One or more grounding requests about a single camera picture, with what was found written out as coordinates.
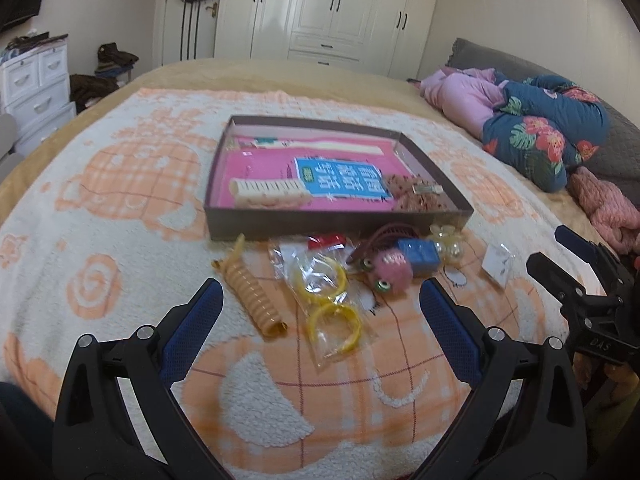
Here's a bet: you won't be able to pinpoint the person's dark clothing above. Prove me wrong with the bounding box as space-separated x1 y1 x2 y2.
0 381 57 480

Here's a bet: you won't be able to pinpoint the red ornament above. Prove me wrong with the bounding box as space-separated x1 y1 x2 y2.
306 232 347 252

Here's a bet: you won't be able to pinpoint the orange and white fleece blanket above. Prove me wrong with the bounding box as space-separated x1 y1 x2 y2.
0 87 603 480

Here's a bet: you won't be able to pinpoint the white earring card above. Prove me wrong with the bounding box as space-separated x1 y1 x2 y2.
481 242 517 282

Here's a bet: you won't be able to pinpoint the pink book with blue label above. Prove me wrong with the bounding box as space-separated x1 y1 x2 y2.
214 132 402 209

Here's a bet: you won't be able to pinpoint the white door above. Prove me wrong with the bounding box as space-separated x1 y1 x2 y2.
157 0 225 67

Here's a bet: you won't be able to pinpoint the cream long hair stick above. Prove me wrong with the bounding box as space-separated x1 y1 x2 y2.
254 137 385 159

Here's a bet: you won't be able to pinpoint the tan bed sheet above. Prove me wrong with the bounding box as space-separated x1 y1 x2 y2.
0 57 640 241

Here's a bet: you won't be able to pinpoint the grey chair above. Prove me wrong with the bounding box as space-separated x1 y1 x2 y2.
0 112 25 183

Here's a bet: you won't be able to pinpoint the blue cube hair ornament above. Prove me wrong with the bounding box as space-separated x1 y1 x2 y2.
396 237 442 277

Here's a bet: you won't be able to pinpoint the brown clothes heap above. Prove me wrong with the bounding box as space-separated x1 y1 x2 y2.
69 73 120 112

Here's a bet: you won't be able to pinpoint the clear flower hair clip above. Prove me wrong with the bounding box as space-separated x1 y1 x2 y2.
426 224 467 264

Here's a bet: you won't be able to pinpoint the brown dotted scrunchie hair clip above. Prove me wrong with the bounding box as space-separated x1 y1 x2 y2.
381 173 454 212

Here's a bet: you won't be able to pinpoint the white plastic drawer cabinet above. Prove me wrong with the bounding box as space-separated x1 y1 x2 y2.
0 42 77 157

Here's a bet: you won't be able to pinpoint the brown shallow cardboard box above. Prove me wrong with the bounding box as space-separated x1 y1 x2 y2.
204 115 474 244

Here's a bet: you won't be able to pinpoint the pink cube ornament with eyes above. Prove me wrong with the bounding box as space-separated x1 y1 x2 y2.
360 252 416 294

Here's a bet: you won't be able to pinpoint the clutter on drawer cabinet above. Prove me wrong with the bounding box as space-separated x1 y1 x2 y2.
0 31 69 60

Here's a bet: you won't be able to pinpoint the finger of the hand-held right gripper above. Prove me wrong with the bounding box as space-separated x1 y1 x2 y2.
526 252 603 317
554 224 632 286

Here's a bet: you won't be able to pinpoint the cream toothed hair clip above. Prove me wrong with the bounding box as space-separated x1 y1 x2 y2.
231 178 312 207

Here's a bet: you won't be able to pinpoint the hanging dark straps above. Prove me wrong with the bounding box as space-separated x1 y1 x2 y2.
179 2 202 62

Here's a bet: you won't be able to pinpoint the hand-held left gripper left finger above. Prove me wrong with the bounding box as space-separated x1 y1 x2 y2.
52 277 236 480

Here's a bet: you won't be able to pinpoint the orange spiral hair tie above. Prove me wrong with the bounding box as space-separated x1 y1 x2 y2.
212 233 289 339

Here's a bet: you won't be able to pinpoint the white wardrobe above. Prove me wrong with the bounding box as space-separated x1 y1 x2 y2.
214 0 445 80

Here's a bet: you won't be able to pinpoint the dark folded clothes pile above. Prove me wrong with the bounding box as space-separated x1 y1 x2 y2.
96 42 140 80

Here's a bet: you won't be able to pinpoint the bag of yellow rings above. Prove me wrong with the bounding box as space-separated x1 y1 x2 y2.
269 237 377 370

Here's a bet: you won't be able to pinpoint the grey headboard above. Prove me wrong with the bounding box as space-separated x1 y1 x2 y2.
446 38 640 191

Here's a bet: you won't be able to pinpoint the person's right hand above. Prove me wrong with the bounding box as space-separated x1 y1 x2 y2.
572 352 640 416

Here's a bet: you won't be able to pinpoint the blue floral quilt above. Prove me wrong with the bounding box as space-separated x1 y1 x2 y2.
482 74 612 193

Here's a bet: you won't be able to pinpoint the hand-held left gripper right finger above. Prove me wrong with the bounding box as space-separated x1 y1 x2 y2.
415 277 588 480

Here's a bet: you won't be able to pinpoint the pink knitted cloth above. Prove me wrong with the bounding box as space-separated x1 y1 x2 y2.
569 166 640 256

